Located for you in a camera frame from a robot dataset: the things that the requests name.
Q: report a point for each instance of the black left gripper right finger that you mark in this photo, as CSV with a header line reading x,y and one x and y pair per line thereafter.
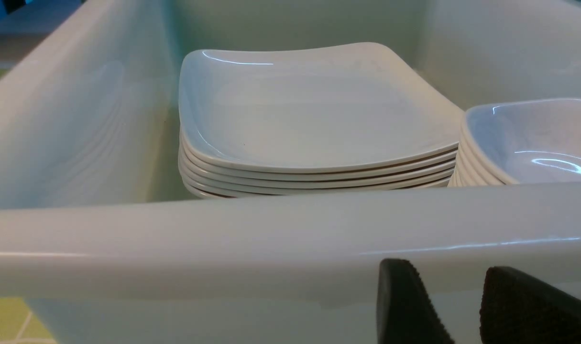
x,y
517,308

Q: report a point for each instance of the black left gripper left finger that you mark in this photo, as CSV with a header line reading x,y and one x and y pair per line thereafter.
x,y
404,311

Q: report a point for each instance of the stack of white small bowls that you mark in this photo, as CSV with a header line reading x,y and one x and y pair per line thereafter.
x,y
526,142

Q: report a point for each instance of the stack of white square plates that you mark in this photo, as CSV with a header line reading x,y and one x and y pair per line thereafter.
x,y
332,119

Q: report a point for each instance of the large white plastic tub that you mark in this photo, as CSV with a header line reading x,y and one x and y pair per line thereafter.
x,y
99,235

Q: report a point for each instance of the green checkered tablecloth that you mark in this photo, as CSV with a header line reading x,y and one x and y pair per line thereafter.
x,y
19,325

